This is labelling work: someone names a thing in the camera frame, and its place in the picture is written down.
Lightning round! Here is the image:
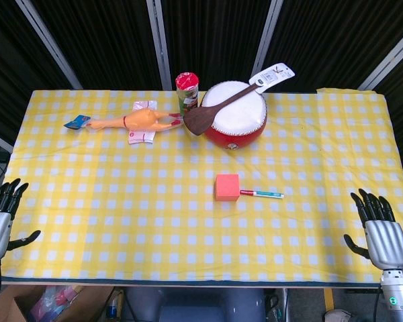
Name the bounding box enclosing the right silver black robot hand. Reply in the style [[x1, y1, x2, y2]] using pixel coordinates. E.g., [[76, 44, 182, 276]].
[[343, 188, 403, 271]]

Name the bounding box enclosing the red and white pen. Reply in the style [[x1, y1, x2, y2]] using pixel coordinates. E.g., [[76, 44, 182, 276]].
[[240, 189, 285, 200]]

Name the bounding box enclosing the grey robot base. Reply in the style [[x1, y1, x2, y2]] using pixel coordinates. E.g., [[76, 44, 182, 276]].
[[126, 287, 266, 322]]

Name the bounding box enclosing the yellow white checked tablecloth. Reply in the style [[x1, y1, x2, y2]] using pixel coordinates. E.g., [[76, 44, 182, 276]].
[[0, 87, 403, 286]]

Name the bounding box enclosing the pink foam cube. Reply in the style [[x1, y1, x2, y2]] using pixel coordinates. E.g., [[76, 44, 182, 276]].
[[215, 173, 240, 203]]

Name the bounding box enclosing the brown cardboard box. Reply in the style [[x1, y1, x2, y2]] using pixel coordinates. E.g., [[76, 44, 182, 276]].
[[0, 285, 88, 322]]

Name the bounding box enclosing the clear plastic bag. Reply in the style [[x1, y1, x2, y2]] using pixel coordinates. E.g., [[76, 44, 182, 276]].
[[28, 285, 79, 320]]

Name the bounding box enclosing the blue hang tag card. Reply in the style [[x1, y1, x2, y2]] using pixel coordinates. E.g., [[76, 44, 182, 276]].
[[63, 115, 91, 131]]

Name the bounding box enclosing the orange rubber chicken toy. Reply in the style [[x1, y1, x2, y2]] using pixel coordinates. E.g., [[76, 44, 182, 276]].
[[86, 107, 183, 132]]

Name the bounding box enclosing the red white drum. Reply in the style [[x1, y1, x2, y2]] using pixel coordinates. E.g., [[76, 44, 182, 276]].
[[200, 80, 268, 150]]

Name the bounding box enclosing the white spatula label card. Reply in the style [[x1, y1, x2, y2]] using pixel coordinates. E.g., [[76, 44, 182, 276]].
[[248, 62, 296, 94]]

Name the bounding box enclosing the dark wooden spatula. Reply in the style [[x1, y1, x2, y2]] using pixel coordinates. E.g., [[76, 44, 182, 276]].
[[183, 81, 260, 137]]

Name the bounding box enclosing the green chips can red lid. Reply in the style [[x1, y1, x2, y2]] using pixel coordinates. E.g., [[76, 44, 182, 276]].
[[175, 72, 201, 117]]

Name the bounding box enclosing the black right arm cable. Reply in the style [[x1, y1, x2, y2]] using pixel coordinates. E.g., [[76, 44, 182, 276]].
[[371, 290, 382, 322]]

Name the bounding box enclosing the silver metal frame post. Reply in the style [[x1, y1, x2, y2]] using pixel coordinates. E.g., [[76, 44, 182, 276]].
[[357, 32, 403, 91], [251, 0, 285, 81], [146, 0, 173, 91], [15, 0, 84, 90]]

